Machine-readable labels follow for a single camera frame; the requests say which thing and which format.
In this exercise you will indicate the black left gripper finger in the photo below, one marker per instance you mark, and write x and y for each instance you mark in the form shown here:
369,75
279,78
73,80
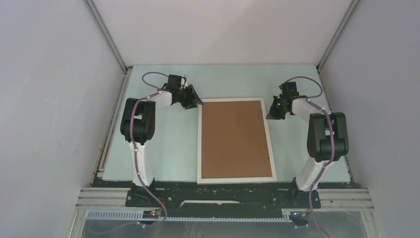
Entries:
192,95
189,105

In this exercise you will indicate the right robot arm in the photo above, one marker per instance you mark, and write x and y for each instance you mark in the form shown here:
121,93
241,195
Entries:
327,139

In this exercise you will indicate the aluminium corner rail right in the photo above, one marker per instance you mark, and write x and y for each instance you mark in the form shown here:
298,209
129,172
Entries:
338,33

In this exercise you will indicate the brown backing board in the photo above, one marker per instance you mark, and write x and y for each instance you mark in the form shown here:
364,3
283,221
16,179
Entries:
235,138

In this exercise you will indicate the aluminium corner rail left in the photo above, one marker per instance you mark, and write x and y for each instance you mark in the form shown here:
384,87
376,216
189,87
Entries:
101,25

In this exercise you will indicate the aluminium corner rail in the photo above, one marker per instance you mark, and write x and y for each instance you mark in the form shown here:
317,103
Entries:
101,25
338,33

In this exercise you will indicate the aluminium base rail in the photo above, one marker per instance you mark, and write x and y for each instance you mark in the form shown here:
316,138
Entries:
331,200

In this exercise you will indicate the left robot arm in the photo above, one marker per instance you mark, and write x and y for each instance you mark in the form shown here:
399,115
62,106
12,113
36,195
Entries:
138,120

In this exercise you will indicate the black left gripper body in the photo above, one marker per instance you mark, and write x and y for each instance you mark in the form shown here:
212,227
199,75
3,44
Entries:
185,96

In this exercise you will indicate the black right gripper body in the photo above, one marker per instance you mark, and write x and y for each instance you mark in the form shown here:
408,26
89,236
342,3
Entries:
282,99

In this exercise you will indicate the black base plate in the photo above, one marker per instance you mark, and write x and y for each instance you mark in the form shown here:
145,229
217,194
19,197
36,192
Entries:
224,201

